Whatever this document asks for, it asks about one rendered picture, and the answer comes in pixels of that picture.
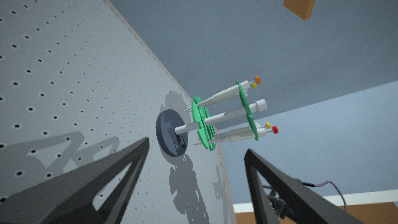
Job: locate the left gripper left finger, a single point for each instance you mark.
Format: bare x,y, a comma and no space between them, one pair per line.
68,198

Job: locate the grey perforated base plate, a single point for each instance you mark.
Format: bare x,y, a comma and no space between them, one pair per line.
76,85

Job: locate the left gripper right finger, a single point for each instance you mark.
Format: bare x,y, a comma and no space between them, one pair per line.
309,207

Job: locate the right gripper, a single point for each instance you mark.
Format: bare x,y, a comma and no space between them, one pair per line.
281,206

